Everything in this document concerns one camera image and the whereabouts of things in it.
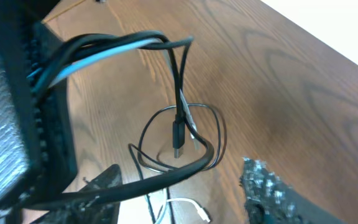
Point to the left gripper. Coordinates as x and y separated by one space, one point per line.
37 156

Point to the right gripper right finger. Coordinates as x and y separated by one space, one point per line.
271 201

